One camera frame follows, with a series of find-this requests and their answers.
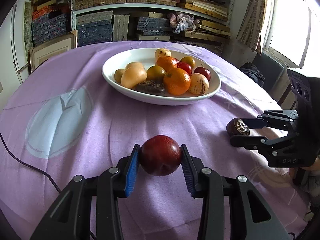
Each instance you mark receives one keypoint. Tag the dark red plum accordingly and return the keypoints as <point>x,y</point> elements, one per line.
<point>202,73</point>
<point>160,158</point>

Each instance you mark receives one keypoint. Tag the grey-blue chair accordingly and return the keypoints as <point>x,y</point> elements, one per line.
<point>272,67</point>

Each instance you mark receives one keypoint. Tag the green marbled board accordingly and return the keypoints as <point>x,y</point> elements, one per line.
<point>28,30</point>

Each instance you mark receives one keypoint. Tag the small yellow spotted fruit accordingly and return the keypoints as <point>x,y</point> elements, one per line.
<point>163,53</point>

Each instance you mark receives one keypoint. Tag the window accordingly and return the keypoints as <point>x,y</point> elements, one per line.
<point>287,30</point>

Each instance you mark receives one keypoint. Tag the crumpled pink white cloth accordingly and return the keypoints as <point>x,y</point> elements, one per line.
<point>180,21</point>

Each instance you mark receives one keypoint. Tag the pile of blue red boxes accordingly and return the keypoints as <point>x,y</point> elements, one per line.
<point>50,27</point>

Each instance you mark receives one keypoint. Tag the brick patterned curtain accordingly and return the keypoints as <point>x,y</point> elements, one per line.
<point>252,17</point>

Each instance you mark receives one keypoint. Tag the purple-striped pepino melon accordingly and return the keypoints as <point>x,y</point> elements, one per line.
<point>198,83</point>

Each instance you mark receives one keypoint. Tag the brown longan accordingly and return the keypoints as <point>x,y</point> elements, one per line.
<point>119,75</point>

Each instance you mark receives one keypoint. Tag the small orange kumquat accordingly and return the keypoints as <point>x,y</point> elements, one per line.
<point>188,61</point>

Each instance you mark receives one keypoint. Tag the dark avocado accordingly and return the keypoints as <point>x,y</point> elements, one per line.
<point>236,127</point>

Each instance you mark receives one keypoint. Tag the white oval plate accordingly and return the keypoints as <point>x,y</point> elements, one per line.
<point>117,62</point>

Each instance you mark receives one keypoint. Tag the green-orange tangerine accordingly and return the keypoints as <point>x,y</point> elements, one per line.
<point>155,73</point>

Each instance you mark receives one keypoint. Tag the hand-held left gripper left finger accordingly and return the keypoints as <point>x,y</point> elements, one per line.
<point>132,170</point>

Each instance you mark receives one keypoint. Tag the dark clothing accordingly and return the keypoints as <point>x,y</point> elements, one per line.
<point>251,72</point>

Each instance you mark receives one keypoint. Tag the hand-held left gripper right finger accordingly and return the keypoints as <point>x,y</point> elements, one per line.
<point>187,172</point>

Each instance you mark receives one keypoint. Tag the shelf of stacked books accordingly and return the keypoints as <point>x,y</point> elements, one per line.
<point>95,30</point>

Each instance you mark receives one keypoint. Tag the orange mandarin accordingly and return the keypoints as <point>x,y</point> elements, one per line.
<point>167,63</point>
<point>177,81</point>

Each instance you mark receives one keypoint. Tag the beige framed board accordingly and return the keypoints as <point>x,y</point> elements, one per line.
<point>50,52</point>

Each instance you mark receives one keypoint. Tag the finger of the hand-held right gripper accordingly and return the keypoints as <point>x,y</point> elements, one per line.
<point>250,141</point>
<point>277,118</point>

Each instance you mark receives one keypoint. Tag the large pale pepino melon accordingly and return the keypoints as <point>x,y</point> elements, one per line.
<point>133,77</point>

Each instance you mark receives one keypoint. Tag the white door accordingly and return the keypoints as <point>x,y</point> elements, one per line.
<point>20,55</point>

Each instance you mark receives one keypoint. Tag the dark water chestnut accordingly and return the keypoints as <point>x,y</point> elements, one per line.
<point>150,87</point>

